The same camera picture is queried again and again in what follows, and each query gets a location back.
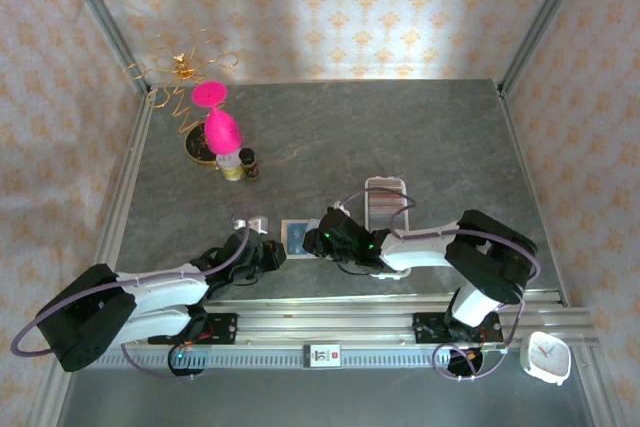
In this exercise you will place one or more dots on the beige card holder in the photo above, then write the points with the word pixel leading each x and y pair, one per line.
pixel 285 254

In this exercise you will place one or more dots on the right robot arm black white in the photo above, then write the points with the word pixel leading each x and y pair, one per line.
pixel 490 257

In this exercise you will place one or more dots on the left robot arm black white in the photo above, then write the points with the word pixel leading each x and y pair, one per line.
pixel 165 287

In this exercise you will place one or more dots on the silver grey card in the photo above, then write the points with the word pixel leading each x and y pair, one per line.
pixel 382 224

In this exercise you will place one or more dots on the light grey card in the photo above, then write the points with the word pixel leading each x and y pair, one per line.
pixel 385 214

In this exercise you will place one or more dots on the rose pink card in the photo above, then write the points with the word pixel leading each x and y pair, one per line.
pixel 387 202

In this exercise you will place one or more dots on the dusky pink card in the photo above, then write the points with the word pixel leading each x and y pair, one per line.
pixel 397 187

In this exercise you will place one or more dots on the white plastic basket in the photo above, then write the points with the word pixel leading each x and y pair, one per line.
pixel 385 180

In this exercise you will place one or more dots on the yellow jar white lid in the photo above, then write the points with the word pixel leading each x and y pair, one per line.
pixel 232 172

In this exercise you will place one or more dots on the small dark spice bottle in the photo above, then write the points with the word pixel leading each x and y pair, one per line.
pixel 249 162

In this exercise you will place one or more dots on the white label plate red mark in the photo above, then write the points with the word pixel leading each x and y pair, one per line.
pixel 322 356

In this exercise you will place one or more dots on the pink wine glass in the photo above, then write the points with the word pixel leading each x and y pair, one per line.
pixel 222 132

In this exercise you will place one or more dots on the white alarm clock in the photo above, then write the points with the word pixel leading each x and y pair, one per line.
pixel 545 357

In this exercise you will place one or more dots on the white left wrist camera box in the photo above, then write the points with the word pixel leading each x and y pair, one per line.
pixel 257 224

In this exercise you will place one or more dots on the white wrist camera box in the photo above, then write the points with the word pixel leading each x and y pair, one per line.
pixel 257 224
pixel 339 207

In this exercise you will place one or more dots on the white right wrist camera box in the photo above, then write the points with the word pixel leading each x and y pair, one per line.
pixel 339 207

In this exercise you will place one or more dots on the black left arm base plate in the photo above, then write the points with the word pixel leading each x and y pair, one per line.
pixel 225 327

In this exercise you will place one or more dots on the aluminium mounting rail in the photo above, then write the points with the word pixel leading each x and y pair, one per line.
pixel 325 327

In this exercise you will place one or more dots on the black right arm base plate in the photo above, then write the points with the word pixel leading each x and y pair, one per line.
pixel 425 327

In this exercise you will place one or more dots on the aluminium side rail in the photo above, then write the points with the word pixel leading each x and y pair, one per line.
pixel 518 147
pixel 125 172

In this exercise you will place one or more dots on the aluminium frame post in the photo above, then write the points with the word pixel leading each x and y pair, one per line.
pixel 550 7
pixel 96 7

